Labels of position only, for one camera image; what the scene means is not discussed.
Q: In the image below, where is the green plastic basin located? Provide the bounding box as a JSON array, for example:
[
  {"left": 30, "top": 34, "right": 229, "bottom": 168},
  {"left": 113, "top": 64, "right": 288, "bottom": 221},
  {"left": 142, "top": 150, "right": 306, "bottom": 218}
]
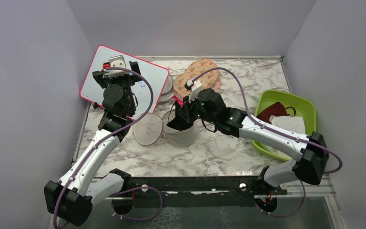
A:
[{"left": 252, "top": 90, "right": 317, "bottom": 162}]

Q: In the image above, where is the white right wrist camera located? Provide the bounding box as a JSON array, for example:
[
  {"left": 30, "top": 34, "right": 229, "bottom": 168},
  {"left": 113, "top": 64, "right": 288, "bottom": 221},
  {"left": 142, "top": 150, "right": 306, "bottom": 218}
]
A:
[{"left": 185, "top": 79, "right": 203, "bottom": 102}]

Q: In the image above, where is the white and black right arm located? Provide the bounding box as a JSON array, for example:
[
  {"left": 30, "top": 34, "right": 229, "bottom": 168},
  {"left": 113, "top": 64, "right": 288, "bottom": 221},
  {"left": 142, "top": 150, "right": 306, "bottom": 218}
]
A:
[{"left": 168, "top": 89, "right": 329, "bottom": 194}]

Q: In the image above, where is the pink framed whiteboard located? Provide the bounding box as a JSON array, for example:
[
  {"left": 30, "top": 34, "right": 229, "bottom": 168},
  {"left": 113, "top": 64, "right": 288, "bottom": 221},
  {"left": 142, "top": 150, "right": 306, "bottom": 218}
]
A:
[{"left": 80, "top": 45, "right": 169, "bottom": 119}]

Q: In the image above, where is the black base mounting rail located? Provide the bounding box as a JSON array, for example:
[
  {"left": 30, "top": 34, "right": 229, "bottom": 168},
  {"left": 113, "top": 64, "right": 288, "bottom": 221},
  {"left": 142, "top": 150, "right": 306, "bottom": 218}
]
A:
[{"left": 111, "top": 176, "right": 287, "bottom": 214}]

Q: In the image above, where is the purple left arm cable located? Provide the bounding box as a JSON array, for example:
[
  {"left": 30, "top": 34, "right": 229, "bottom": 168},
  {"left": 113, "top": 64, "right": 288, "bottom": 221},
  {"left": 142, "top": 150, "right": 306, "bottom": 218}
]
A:
[{"left": 52, "top": 67, "right": 154, "bottom": 229}]

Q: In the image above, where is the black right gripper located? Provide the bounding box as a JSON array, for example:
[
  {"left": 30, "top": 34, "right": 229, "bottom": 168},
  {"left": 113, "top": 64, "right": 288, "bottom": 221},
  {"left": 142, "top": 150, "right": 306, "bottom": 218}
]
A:
[{"left": 177, "top": 93, "right": 217, "bottom": 125}]

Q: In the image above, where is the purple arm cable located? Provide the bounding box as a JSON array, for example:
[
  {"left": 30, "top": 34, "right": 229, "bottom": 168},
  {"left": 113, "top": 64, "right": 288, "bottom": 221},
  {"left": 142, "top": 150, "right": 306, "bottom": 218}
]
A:
[
  {"left": 52, "top": 67, "right": 154, "bottom": 229},
  {"left": 185, "top": 67, "right": 344, "bottom": 175}
]

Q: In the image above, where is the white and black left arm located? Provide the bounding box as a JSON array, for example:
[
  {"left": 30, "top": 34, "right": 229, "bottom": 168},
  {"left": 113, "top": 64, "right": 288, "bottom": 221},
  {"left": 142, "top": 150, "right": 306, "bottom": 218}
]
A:
[{"left": 44, "top": 62, "right": 143, "bottom": 229}]

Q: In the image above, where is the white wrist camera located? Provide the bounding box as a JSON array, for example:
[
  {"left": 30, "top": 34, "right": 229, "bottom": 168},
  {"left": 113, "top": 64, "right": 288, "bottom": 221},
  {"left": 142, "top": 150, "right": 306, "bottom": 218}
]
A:
[
  {"left": 185, "top": 79, "right": 203, "bottom": 102},
  {"left": 102, "top": 55, "right": 129, "bottom": 79}
]

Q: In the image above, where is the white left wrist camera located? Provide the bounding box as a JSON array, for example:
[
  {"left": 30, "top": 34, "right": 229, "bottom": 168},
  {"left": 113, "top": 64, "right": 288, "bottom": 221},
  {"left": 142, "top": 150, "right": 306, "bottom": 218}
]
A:
[{"left": 102, "top": 55, "right": 129, "bottom": 79}]

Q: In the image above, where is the white mesh laundry bag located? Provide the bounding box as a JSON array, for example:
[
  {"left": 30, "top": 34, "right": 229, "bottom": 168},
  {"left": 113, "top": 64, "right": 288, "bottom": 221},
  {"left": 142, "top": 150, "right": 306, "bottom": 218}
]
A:
[{"left": 132, "top": 109, "right": 199, "bottom": 146}]

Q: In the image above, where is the black and orange bra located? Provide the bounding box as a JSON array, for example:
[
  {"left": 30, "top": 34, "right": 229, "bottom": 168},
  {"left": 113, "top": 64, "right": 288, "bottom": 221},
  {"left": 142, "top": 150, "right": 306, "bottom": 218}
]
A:
[{"left": 167, "top": 101, "right": 193, "bottom": 131}]

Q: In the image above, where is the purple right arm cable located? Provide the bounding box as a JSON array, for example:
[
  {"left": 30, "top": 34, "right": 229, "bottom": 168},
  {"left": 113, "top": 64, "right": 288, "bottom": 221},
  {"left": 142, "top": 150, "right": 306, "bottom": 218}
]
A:
[{"left": 185, "top": 67, "right": 344, "bottom": 175}]

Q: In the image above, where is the white round object behind whiteboard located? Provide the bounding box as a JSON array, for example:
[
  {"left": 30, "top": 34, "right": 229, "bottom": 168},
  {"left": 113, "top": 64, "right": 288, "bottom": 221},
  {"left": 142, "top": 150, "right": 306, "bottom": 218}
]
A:
[{"left": 158, "top": 75, "right": 173, "bottom": 103}]

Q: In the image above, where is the orange patterned bra wash bag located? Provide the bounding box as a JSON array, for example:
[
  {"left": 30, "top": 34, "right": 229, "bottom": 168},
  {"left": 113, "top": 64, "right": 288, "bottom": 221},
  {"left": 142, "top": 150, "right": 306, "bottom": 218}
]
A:
[{"left": 173, "top": 58, "right": 222, "bottom": 99}]

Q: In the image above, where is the dark red cloth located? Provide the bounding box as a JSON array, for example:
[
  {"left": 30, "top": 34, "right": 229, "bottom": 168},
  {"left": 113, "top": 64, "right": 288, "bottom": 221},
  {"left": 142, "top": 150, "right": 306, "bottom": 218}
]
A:
[{"left": 257, "top": 102, "right": 296, "bottom": 124}]

